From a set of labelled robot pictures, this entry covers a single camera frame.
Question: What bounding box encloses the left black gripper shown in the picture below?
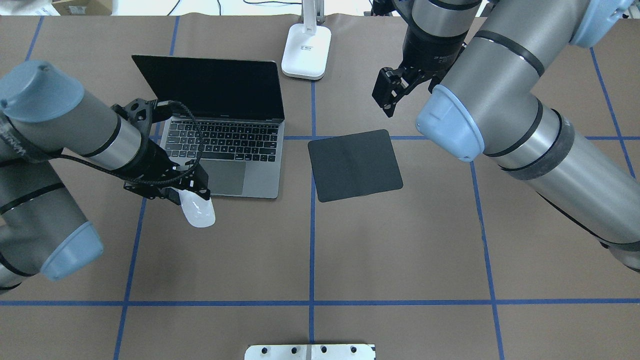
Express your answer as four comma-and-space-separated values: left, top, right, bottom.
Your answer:
110, 99, 211, 205

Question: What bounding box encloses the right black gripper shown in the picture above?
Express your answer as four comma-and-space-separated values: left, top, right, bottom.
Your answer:
371, 50, 468, 118

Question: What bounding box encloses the white wireless mouse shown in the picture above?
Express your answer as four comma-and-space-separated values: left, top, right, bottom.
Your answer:
178, 190, 217, 228

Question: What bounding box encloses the grey laptop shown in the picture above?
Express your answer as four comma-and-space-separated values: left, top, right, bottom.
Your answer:
132, 54, 285, 199

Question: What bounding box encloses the black mouse pad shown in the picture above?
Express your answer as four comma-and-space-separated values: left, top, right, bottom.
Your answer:
307, 129, 403, 203

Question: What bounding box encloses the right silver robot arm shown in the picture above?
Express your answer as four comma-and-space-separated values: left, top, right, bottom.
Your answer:
372, 0, 640, 272

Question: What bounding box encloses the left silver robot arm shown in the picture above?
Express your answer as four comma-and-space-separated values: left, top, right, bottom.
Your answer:
0, 60, 217, 294

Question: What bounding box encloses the white desk lamp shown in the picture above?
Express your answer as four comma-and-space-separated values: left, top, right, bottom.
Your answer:
281, 0, 332, 81

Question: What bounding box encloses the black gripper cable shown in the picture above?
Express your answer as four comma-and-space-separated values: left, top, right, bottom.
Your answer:
55, 101, 205, 187

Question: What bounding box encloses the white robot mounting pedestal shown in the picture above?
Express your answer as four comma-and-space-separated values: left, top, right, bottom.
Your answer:
244, 343, 377, 360

